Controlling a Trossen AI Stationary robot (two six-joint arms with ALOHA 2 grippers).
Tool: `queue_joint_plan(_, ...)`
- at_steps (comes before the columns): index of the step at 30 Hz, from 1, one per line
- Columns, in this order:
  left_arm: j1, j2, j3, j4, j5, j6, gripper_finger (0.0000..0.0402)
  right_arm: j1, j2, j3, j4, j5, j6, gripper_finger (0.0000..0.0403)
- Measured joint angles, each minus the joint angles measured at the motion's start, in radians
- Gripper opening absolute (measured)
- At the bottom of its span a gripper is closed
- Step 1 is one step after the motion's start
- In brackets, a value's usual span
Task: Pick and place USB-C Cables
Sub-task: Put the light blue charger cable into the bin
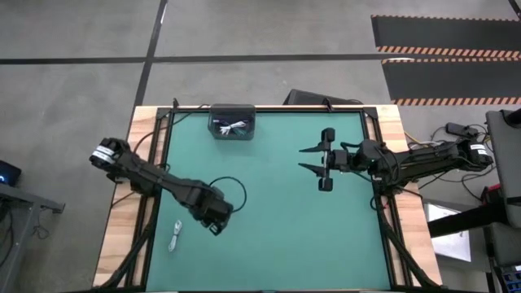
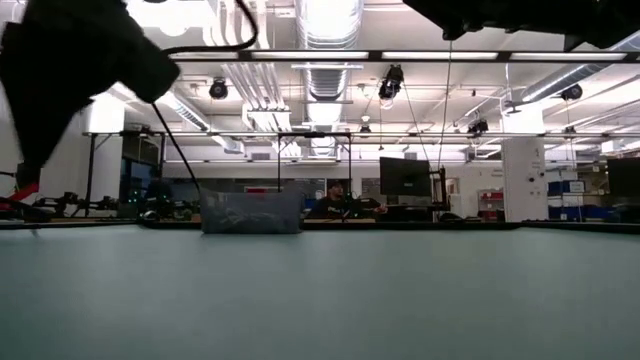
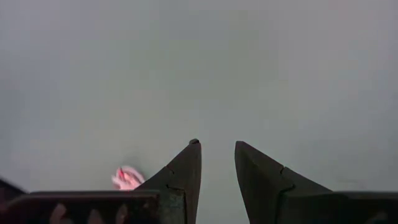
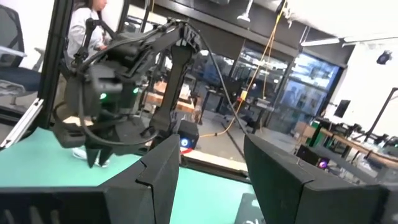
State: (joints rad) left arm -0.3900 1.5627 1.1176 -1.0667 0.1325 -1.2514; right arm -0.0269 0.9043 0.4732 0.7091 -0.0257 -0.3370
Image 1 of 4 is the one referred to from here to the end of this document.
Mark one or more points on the white paper sheet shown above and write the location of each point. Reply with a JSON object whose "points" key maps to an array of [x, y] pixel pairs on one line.
{"points": [[452, 244]]}

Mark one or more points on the black hazard-striped floor mat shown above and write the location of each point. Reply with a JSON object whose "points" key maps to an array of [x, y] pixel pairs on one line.
{"points": [[447, 79], [447, 32]]}

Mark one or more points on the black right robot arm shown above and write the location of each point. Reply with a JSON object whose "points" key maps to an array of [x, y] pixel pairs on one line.
{"points": [[427, 158]]}

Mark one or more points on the green table mat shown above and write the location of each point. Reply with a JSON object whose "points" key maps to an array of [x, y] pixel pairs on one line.
{"points": [[285, 244]]}

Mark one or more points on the dark device with blue light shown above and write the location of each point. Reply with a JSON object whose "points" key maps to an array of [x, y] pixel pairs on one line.
{"points": [[8, 173]]}

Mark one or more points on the black power brick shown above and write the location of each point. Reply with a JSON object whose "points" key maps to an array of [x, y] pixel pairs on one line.
{"points": [[460, 129]]}

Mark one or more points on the dark translucent plastic bin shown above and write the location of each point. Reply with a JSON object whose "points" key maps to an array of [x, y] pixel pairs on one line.
{"points": [[232, 109]]}

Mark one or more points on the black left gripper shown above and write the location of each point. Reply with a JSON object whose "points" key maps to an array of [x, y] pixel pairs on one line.
{"points": [[213, 209]]}

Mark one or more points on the grey metal side table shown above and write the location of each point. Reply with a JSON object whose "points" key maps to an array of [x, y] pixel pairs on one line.
{"points": [[16, 228]]}

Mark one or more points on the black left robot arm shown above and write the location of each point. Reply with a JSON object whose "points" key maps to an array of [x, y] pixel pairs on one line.
{"points": [[154, 179]]}

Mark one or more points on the dark control box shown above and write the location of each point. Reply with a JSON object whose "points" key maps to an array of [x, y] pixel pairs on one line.
{"points": [[509, 281]]}

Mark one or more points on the black box behind table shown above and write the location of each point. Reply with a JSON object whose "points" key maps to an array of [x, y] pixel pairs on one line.
{"points": [[309, 97]]}

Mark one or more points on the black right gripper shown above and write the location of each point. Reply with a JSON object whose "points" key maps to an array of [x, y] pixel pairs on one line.
{"points": [[331, 158]]}

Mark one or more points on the black flat bar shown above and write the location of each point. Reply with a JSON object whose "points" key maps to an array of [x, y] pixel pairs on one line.
{"points": [[464, 221]]}

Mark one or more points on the grey cart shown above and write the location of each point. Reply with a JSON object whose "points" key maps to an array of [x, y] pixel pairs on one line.
{"points": [[506, 163]]}

